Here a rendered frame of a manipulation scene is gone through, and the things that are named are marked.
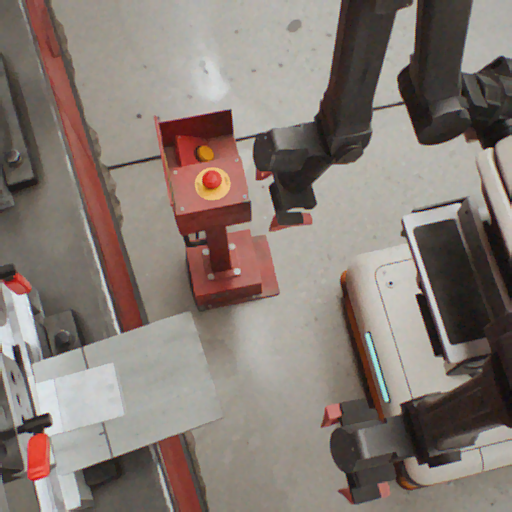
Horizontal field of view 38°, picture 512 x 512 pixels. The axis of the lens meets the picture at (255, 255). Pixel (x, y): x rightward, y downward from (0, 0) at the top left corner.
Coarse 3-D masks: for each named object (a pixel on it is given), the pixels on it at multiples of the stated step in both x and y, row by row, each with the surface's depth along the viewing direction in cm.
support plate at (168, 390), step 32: (192, 320) 119; (96, 352) 118; (128, 352) 118; (160, 352) 118; (192, 352) 118; (128, 384) 116; (160, 384) 116; (192, 384) 116; (128, 416) 115; (160, 416) 115; (192, 416) 115; (224, 416) 115; (64, 448) 113; (96, 448) 113; (128, 448) 113
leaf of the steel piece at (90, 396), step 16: (96, 368) 117; (112, 368) 117; (64, 384) 116; (80, 384) 116; (96, 384) 116; (112, 384) 116; (64, 400) 115; (80, 400) 115; (96, 400) 115; (112, 400) 115; (64, 416) 115; (80, 416) 115; (96, 416) 115; (112, 416) 115
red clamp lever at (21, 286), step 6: (6, 264) 97; (12, 264) 97; (0, 270) 96; (6, 270) 96; (12, 270) 96; (0, 276) 96; (6, 276) 97; (12, 276) 98; (18, 276) 100; (6, 282) 99; (12, 282) 100; (18, 282) 100; (24, 282) 102; (12, 288) 101; (18, 288) 102; (24, 288) 102; (30, 288) 104; (18, 294) 104
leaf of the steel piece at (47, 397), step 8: (40, 384) 116; (48, 384) 116; (40, 392) 116; (48, 392) 116; (56, 392) 116; (40, 400) 115; (48, 400) 115; (56, 400) 115; (40, 408) 115; (48, 408) 115; (56, 408) 115; (56, 416) 115; (56, 424) 114; (48, 432) 114; (56, 432) 114
